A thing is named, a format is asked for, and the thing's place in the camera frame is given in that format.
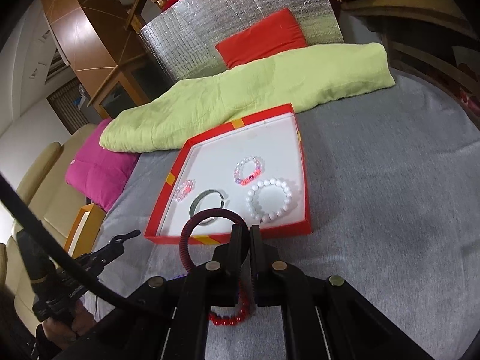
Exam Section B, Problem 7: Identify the maroon hair tie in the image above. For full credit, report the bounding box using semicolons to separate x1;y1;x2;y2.
178;208;249;275

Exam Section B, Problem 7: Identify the red bead bracelet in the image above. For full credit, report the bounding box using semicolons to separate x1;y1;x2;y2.
208;283;251;327

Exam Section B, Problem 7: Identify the operator left hand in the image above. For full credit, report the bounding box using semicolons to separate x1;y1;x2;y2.
36;301;97;359

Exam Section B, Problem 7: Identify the orange cardboard box lid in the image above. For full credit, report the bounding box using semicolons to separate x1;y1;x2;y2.
64;203;106;258

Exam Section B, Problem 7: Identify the silver metal bangle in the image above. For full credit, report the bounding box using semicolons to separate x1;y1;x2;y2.
189;189;228;219

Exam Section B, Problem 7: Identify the magenta pillow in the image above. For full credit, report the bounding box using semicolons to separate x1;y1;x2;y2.
65;119;140;212

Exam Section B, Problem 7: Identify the beige leather sofa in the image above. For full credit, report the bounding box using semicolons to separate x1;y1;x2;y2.
1;124;96;334

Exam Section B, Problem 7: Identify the red shallow cardboard tray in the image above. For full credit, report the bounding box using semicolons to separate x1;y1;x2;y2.
144;104;312;245

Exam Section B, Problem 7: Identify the light green folded blanket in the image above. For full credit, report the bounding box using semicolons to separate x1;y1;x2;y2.
99;42;395;153

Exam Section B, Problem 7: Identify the grey bed cover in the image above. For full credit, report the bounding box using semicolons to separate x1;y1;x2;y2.
96;70;479;359

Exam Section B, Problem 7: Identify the silver reflective insulation sheet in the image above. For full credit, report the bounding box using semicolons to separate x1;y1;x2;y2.
139;0;343;82

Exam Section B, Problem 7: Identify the wooden cabinet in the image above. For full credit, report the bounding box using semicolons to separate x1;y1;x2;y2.
41;0;151;119

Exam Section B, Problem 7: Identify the red cushion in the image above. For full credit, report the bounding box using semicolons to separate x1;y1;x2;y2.
216;8;308;69

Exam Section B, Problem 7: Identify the wooden shelf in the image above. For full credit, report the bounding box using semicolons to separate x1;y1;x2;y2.
341;0;479;125

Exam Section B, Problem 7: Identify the light pink bead bracelet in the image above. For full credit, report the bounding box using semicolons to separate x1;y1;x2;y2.
173;178;197;203

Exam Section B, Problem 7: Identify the pink and white bead bracelet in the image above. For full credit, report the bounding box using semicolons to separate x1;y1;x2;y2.
232;155;264;187

